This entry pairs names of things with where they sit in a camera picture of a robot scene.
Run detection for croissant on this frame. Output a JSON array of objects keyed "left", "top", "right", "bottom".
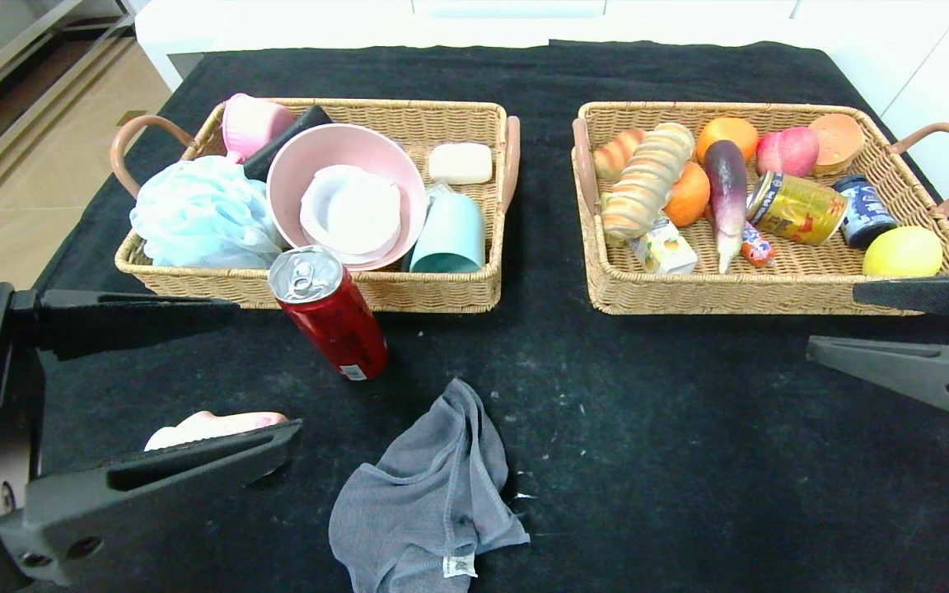
[{"left": 592, "top": 128, "right": 648, "bottom": 182}]

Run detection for grey metal rail frame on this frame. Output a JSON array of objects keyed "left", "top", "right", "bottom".
[{"left": 0, "top": 0, "right": 138, "bottom": 124}]

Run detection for white low cabinet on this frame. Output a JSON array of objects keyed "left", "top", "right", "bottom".
[{"left": 133, "top": 0, "right": 949, "bottom": 116}]

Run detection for pink bowl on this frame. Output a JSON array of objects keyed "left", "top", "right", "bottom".
[{"left": 267, "top": 124, "right": 428, "bottom": 271}]

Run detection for yellow lemon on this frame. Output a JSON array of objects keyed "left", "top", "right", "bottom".
[{"left": 863, "top": 226, "right": 944, "bottom": 278}]

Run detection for white dish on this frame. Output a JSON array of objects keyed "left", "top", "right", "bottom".
[{"left": 300, "top": 165, "right": 402, "bottom": 263}]

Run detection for long striped bread roll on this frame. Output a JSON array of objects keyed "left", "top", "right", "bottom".
[{"left": 601, "top": 123, "right": 696, "bottom": 242}]

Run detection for dark blue tin can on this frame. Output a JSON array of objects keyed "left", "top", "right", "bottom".
[{"left": 835, "top": 175, "right": 898, "bottom": 249}]

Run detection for light blue bath pouf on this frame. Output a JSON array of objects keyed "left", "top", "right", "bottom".
[{"left": 129, "top": 156, "right": 284, "bottom": 269}]

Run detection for red peach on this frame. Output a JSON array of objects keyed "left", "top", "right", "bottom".
[{"left": 756, "top": 126, "right": 820, "bottom": 178}]

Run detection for pink lotion bottle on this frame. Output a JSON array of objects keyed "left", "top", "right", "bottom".
[{"left": 145, "top": 411, "right": 290, "bottom": 452}]

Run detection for teal plastic cup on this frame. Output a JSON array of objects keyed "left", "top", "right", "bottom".
[{"left": 409, "top": 192, "right": 486, "bottom": 273}]

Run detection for black tube bottle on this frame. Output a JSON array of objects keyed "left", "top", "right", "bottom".
[{"left": 244, "top": 105, "right": 334, "bottom": 182}]

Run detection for red soda can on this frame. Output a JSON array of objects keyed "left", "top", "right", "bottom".
[{"left": 269, "top": 245, "right": 390, "bottom": 381}]

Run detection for small juice carton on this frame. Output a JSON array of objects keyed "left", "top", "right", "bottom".
[{"left": 629, "top": 216, "right": 699, "bottom": 275}]

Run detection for round brown bun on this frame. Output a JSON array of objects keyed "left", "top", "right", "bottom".
[{"left": 808, "top": 114, "right": 865, "bottom": 176}]

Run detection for white soap bar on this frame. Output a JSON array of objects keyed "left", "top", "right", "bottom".
[{"left": 428, "top": 142, "right": 493, "bottom": 185}]

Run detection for orange fruit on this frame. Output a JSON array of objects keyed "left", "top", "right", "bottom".
[
  {"left": 697, "top": 117, "right": 760, "bottom": 163},
  {"left": 662, "top": 161, "right": 712, "bottom": 228}
]

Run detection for wicker basket brown handles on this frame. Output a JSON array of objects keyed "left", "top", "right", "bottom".
[
  {"left": 572, "top": 101, "right": 949, "bottom": 316},
  {"left": 110, "top": 99, "right": 521, "bottom": 314}
]

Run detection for grey cloth with tag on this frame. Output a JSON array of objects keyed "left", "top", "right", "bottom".
[{"left": 328, "top": 378, "right": 531, "bottom": 593}]

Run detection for purple eggplant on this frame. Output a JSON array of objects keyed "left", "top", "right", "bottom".
[{"left": 702, "top": 138, "right": 749, "bottom": 274}]

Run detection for yellow drink can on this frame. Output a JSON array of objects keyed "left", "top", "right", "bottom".
[{"left": 748, "top": 170, "right": 850, "bottom": 245}]

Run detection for pink ribbed cup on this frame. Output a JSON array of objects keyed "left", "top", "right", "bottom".
[{"left": 222, "top": 93, "right": 297, "bottom": 164}]

